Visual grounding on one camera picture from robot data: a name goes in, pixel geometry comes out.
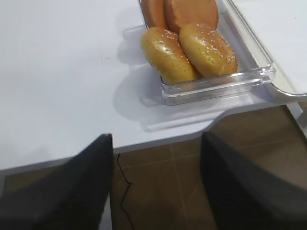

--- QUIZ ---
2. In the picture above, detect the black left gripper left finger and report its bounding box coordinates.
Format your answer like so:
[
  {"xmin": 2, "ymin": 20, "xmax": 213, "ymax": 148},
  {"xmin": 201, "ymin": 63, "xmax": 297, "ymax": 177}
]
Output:
[{"xmin": 0, "ymin": 134, "xmax": 113, "ymax": 230}]

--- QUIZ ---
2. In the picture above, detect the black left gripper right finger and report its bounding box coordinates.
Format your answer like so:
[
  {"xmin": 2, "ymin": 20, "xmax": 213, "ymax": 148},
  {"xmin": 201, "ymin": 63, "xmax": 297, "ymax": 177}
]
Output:
[{"xmin": 200, "ymin": 132, "xmax": 307, "ymax": 230}]

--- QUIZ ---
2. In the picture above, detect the bun half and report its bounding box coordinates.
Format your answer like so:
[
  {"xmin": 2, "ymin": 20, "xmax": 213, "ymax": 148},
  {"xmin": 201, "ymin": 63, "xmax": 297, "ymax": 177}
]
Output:
[
  {"xmin": 164, "ymin": 0, "xmax": 219, "ymax": 34},
  {"xmin": 141, "ymin": 0, "xmax": 168, "ymax": 29}
]

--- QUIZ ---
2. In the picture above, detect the clear plastic bun container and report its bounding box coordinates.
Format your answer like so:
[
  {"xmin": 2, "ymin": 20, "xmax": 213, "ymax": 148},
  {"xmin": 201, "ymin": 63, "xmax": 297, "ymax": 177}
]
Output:
[{"xmin": 126, "ymin": 0, "xmax": 276, "ymax": 106}]

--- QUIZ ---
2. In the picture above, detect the right sesame bun top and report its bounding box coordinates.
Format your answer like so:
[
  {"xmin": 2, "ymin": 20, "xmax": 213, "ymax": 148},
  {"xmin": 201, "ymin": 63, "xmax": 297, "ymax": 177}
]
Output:
[{"xmin": 179, "ymin": 23, "xmax": 238, "ymax": 78}]

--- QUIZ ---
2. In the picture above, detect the sesame bun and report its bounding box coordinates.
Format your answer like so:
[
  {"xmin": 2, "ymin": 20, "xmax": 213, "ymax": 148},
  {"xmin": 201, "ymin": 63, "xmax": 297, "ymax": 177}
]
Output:
[
  {"xmin": 179, "ymin": 23, "xmax": 238, "ymax": 78},
  {"xmin": 141, "ymin": 27, "xmax": 197, "ymax": 84}
]

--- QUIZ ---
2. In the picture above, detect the left sesame bun top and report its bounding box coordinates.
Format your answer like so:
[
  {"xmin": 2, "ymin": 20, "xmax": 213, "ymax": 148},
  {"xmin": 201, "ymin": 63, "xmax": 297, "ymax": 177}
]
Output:
[{"xmin": 141, "ymin": 27, "xmax": 197, "ymax": 84}]

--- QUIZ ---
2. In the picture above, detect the white metal baking tray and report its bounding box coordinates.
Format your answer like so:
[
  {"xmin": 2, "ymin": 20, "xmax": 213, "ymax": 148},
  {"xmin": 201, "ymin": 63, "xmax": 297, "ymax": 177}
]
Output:
[{"xmin": 227, "ymin": 0, "xmax": 307, "ymax": 104}]

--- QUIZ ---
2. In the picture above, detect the white parchment paper sheet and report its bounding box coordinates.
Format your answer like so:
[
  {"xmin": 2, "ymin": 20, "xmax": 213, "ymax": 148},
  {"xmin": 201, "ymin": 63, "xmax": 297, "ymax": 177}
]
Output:
[{"xmin": 234, "ymin": 0, "xmax": 307, "ymax": 93}]

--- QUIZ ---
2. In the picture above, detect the black cable under table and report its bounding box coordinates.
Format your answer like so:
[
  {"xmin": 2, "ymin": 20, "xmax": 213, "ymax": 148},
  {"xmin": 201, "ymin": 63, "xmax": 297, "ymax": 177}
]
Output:
[{"xmin": 116, "ymin": 153, "xmax": 135, "ymax": 230}]

